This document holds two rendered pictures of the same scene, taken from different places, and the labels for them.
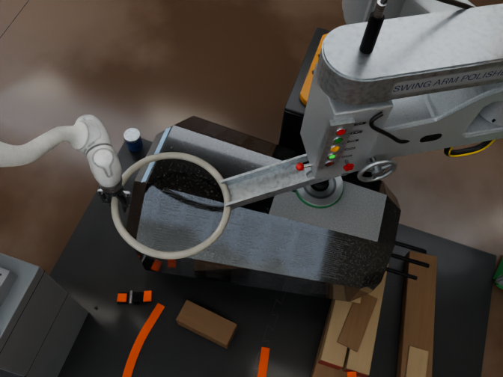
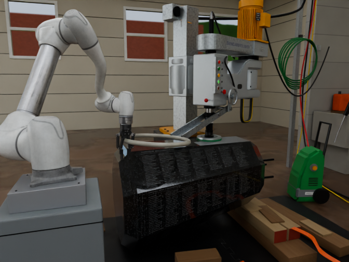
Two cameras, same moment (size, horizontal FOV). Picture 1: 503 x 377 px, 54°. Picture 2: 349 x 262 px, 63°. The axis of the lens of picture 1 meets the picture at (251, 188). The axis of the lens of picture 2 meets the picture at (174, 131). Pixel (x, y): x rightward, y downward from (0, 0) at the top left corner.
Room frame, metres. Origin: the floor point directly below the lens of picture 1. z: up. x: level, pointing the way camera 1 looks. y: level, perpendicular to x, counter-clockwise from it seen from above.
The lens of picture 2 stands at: (-0.89, 1.24, 1.30)
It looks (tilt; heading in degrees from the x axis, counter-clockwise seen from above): 10 degrees down; 329
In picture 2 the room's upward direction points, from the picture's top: straight up
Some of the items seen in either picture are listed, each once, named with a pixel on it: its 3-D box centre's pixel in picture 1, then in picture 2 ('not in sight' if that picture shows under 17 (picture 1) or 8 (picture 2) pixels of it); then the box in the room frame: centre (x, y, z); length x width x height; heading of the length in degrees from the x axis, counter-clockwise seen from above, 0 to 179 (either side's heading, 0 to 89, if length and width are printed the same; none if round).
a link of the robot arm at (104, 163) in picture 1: (105, 164); (124, 103); (0.87, 0.54, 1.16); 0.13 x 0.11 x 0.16; 31
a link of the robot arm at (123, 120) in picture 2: (110, 180); (125, 119); (0.86, 0.54, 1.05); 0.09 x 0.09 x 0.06
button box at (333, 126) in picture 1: (333, 144); (216, 75); (0.92, -0.26, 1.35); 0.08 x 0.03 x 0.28; 107
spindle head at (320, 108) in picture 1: (361, 119); (215, 81); (1.07, -0.37, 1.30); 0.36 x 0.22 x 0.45; 107
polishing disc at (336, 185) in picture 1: (319, 184); (209, 136); (1.05, -0.30, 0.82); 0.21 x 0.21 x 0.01
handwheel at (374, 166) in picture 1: (373, 162); (229, 96); (0.96, -0.45, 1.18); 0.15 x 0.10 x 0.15; 107
